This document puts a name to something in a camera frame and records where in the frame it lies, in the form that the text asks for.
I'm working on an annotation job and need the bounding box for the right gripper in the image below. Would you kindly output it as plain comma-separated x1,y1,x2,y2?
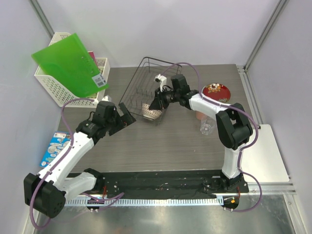
150,87,181,111

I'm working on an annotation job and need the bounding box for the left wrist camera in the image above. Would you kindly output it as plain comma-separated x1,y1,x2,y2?
101,95,112,102

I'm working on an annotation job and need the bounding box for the patterned ceramic bowl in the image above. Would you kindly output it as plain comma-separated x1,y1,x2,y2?
141,103,162,120

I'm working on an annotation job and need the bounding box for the green plastic file folder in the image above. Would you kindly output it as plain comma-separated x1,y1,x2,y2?
31,33,108,98

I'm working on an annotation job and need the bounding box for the clear glass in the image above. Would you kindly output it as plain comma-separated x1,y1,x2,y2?
200,116,216,136

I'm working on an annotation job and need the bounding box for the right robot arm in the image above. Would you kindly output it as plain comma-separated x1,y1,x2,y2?
120,74,258,193

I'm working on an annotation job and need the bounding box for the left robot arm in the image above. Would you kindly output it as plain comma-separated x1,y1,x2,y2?
23,101,136,218

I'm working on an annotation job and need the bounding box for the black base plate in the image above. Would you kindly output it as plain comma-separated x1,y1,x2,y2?
93,170,249,200

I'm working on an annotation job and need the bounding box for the white cable duct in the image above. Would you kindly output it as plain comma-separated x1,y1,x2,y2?
65,196,224,207

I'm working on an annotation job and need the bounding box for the white clipboard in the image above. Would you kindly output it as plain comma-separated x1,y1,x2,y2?
241,124,289,183

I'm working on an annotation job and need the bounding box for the pink plastic cup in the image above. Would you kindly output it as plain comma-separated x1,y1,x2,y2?
195,111,207,120

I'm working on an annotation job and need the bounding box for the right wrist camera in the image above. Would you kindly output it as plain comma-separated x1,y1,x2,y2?
154,74,167,92

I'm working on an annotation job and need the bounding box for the white file organizer basket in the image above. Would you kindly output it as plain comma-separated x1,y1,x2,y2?
34,32,111,108

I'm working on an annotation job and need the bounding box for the blue booklet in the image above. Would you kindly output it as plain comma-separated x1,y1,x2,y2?
39,132,70,168

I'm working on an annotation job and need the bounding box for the wire dish rack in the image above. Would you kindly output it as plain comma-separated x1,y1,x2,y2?
120,57,182,125

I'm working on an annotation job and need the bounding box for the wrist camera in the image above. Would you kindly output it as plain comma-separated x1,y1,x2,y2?
101,95,112,102
154,74,167,92

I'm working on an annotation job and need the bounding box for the red floral plate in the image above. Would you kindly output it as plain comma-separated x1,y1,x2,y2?
202,83,231,103

